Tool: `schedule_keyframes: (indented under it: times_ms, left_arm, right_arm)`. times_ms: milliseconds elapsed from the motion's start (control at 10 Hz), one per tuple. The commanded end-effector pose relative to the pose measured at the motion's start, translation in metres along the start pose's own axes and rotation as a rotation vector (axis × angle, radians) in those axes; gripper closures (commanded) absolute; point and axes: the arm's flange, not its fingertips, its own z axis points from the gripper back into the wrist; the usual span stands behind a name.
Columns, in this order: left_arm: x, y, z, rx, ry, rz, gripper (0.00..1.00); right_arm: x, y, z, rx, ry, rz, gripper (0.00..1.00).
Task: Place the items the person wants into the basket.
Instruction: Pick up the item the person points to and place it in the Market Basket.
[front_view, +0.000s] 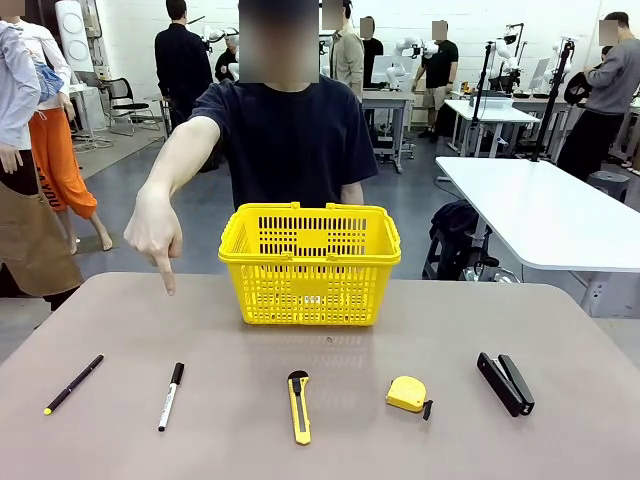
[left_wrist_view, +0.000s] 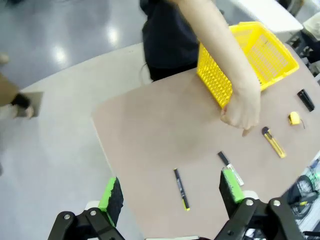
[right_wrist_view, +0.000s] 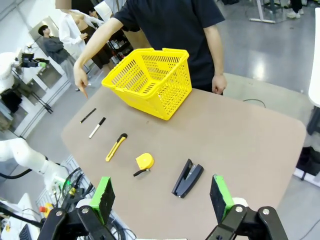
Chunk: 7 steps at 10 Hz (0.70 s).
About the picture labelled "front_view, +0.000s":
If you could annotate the person's right hand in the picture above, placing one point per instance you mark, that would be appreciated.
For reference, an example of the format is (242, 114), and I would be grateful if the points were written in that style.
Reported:
(152, 225)

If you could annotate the white marker black cap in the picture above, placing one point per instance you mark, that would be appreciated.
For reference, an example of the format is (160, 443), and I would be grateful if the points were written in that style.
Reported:
(170, 400)

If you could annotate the black pen yellow tip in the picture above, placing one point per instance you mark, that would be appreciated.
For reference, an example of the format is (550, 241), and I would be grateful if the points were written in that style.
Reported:
(75, 384)

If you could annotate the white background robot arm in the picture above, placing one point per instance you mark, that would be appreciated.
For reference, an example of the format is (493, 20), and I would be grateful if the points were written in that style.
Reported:
(405, 55)
(507, 57)

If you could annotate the person's right forearm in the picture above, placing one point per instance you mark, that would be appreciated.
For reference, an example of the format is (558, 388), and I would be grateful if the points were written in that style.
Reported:
(175, 155)

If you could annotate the person in navy t-shirt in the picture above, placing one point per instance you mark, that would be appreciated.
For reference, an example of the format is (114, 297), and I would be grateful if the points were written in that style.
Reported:
(295, 150)

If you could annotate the yellow plastic shopping basket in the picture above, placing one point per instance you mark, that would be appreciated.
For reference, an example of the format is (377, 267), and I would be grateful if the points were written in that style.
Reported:
(310, 295)

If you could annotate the seated person in black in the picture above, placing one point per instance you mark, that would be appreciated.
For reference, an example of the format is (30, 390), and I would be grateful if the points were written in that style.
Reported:
(226, 65)

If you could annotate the mannequin with orange pants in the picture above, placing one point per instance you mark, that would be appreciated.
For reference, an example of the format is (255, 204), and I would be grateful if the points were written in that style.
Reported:
(57, 165)

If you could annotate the mannequin with brown apron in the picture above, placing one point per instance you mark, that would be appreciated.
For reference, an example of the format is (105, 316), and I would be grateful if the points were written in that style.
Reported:
(25, 235)

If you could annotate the black office chair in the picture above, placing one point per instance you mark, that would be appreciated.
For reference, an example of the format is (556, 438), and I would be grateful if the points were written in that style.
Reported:
(122, 100)

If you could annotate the man in black jacket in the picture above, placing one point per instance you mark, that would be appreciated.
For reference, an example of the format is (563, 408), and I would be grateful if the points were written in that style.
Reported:
(182, 65)

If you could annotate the tall white air conditioner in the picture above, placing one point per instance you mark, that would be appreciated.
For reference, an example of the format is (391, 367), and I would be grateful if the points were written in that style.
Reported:
(75, 35)

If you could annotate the yellow utility knife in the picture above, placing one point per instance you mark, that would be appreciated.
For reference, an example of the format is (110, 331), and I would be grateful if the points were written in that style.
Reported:
(300, 410)

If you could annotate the man in beige jacket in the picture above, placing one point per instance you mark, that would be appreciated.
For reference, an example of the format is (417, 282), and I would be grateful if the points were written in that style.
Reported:
(347, 60)

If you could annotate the grey desk white legs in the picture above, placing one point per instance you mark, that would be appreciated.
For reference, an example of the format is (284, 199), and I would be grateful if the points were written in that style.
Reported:
(390, 97)

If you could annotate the man in black shirt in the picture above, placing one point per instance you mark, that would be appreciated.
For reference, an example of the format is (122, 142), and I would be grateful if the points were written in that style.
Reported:
(372, 55)

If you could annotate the yellow tape measure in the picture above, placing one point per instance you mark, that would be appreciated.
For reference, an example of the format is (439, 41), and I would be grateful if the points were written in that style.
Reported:
(405, 392)

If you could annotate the man black tee khaki shorts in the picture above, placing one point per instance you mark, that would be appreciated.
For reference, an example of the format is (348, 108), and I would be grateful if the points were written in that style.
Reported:
(440, 65)

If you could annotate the black tripod stand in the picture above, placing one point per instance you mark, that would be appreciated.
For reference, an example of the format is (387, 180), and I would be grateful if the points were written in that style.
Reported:
(552, 100)
(481, 80)

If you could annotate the black stapler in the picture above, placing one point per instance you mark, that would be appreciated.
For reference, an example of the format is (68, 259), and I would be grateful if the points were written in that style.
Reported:
(505, 385)

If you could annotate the large white table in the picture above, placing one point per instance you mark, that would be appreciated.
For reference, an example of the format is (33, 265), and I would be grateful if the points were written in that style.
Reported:
(540, 215)

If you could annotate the grey round stool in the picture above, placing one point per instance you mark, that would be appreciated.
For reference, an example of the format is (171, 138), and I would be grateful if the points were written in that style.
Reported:
(607, 181)

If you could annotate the man in grey sweater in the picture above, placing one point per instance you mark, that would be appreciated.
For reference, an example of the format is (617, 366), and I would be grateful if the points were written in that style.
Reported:
(605, 95)

